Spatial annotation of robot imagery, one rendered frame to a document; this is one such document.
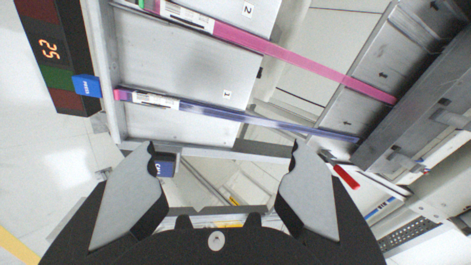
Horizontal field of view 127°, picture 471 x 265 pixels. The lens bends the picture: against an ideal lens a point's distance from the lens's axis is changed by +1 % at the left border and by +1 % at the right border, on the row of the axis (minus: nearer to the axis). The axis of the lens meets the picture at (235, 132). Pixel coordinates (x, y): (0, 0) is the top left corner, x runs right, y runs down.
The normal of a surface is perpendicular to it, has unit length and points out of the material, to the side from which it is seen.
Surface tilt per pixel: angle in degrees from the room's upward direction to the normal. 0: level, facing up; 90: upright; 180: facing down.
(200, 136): 43
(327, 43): 90
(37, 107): 0
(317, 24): 90
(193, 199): 90
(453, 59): 133
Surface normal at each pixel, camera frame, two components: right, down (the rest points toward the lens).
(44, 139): 0.77, 0.48
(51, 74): 0.18, 0.52
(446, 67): -0.94, -0.15
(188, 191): 0.27, -0.84
